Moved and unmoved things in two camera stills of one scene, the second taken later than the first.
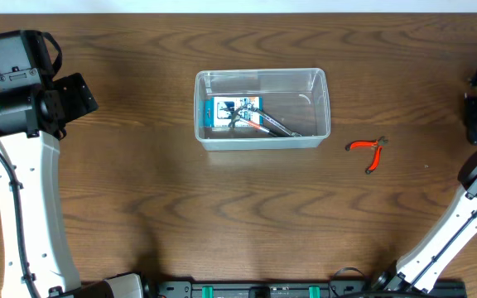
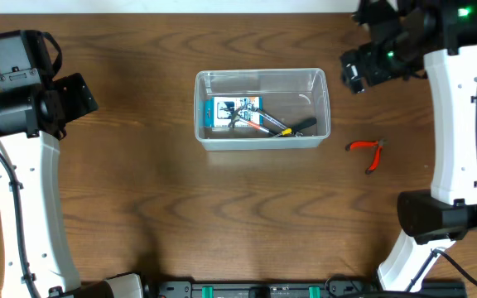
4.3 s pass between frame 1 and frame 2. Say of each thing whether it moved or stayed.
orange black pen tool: stayed
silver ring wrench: stayed
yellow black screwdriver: moved
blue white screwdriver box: stayed
